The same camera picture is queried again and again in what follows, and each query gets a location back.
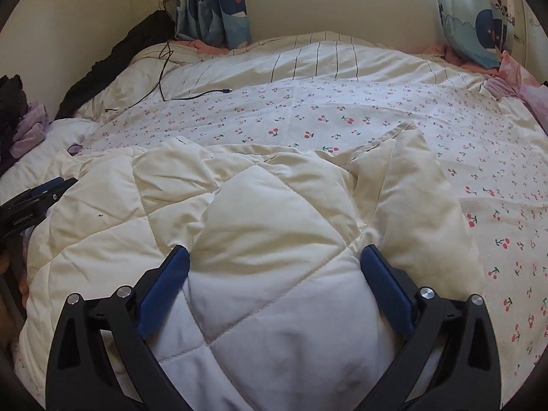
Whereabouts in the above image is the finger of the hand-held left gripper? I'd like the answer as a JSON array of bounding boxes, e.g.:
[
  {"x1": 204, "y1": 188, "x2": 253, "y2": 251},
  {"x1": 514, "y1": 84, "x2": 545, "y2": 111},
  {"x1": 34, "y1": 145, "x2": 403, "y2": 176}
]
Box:
[
  {"x1": 26, "y1": 177, "x2": 79, "y2": 206},
  {"x1": 0, "y1": 178, "x2": 65, "y2": 208}
]

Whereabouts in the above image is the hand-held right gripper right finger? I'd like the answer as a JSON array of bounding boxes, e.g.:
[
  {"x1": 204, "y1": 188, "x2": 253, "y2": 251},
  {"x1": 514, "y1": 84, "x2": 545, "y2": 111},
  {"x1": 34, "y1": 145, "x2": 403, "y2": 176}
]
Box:
[{"x1": 360, "y1": 244, "x2": 501, "y2": 411}]

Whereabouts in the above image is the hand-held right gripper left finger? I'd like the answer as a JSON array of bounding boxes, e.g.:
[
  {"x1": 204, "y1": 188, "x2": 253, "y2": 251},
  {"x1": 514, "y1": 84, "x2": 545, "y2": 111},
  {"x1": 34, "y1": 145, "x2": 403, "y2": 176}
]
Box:
[{"x1": 45, "y1": 244, "x2": 191, "y2": 411}]

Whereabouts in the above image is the cream quilted jacket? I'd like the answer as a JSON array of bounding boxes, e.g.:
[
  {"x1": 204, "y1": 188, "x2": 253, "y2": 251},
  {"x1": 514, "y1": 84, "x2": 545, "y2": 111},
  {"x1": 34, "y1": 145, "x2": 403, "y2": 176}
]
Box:
[{"x1": 19, "y1": 126, "x2": 484, "y2": 411}]

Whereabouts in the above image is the lilac cloth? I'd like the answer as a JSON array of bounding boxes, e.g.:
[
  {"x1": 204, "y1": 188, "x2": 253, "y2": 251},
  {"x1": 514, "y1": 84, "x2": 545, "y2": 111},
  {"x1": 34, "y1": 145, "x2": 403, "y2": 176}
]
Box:
[{"x1": 11, "y1": 103, "x2": 50, "y2": 159}]

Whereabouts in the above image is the black puffer jacket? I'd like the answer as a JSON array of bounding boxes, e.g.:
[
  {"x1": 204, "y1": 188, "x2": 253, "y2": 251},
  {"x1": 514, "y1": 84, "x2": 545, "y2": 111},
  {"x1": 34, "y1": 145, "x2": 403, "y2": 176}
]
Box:
[{"x1": 0, "y1": 74, "x2": 28, "y2": 176}]

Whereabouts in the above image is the black garment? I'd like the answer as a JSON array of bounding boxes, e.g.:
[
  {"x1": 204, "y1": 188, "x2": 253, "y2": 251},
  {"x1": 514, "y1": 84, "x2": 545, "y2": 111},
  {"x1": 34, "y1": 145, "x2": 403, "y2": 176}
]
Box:
[{"x1": 55, "y1": 9, "x2": 178, "y2": 121}]

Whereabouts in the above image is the cherry print bed sheet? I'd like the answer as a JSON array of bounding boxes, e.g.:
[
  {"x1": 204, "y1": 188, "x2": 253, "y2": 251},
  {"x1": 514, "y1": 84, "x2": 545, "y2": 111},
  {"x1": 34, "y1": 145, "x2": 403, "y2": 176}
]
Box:
[{"x1": 68, "y1": 79, "x2": 548, "y2": 395}]

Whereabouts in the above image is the pink bed sheet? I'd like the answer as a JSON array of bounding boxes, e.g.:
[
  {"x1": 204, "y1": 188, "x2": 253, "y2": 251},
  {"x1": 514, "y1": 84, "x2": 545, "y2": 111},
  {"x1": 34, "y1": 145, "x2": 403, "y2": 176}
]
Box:
[{"x1": 177, "y1": 38, "x2": 501, "y2": 69}]

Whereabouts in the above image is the narrow blue whale curtain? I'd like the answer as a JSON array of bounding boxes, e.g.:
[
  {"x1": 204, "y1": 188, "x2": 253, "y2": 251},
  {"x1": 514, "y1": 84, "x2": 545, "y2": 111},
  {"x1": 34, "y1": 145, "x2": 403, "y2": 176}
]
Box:
[{"x1": 175, "y1": 0, "x2": 253, "y2": 50}]

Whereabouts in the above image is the pink pillow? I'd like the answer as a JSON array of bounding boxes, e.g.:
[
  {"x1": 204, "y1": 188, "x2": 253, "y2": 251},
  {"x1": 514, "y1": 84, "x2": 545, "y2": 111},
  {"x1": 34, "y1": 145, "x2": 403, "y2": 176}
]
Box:
[{"x1": 484, "y1": 50, "x2": 548, "y2": 133}]

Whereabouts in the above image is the wide blue whale curtain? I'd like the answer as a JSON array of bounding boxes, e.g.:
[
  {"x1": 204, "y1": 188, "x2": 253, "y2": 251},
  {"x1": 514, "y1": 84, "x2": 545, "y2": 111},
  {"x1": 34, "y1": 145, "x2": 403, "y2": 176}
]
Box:
[{"x1": 433, "y1": 0, "x2": 521, "y2": 69}]

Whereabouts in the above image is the black charging cable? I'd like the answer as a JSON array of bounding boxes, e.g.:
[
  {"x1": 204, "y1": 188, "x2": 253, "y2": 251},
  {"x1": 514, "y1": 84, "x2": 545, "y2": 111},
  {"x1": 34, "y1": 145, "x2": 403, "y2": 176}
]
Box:
[{"x1": 105, "y1": 0, "x2": 234, "y2": 114}]

